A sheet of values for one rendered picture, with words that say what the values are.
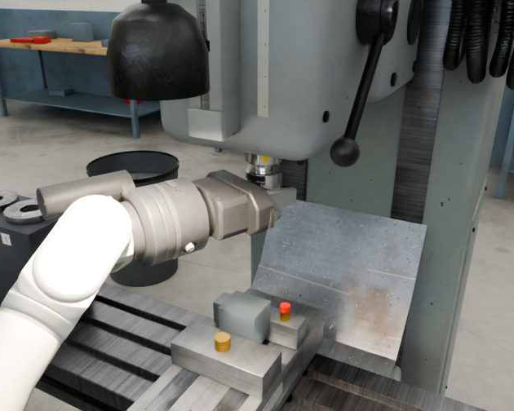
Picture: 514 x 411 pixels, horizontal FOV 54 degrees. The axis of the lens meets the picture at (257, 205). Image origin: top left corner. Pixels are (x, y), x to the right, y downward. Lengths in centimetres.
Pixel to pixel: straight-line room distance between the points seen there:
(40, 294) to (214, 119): 22
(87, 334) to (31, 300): 50
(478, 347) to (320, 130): 209
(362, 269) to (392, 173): 20
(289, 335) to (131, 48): 53
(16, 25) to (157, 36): 738
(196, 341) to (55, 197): 31
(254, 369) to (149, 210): 28
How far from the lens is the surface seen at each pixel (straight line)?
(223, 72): 49
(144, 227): 53
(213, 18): 49
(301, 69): 49
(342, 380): 85
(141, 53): 35
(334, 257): 103
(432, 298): 108
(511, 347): 259
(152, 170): 292
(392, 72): 69
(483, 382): 235
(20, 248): 97
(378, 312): 100
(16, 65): 789
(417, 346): 115
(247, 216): 59
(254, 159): 61
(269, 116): 51
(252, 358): 71
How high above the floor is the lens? 148
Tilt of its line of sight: 24 degrees down
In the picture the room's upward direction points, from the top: straight up
